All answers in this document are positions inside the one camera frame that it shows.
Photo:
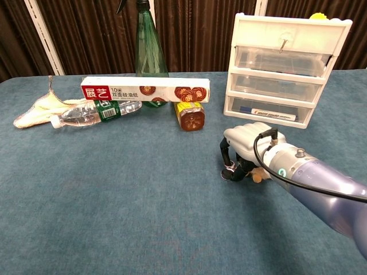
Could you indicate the amber jar with yellow label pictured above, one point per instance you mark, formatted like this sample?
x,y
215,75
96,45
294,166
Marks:
x,y
190,116

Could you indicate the white plastic drawer unit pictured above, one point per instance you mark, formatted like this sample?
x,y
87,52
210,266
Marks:
x,y
284,71

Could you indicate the brown pleated curtain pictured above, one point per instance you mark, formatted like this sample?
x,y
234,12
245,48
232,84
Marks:
x,y
94,34

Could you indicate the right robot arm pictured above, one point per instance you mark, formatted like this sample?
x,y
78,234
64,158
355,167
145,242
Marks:
x,y
318,183

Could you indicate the cream cloth with stitched edge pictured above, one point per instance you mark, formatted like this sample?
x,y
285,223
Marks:
x,y
43,110

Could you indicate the white baking paper box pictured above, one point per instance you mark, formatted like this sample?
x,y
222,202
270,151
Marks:
x,y
143,90

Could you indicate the white vertical rail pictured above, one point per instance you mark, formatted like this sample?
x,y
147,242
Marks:
x,y
260,7
44,37

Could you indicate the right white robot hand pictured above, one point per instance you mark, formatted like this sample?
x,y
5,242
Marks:
x,y
246,140

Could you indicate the green plastic spray bottle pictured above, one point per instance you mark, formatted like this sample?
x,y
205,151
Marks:
x,y
150,54

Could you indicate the whiteboard marker pen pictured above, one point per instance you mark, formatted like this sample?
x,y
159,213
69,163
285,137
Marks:
x,y
268,113

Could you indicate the clear plastic water bottle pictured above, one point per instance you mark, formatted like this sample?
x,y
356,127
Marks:
x,y
91,114

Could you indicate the yellow round object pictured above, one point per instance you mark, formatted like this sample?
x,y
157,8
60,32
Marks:
x,y
317,15

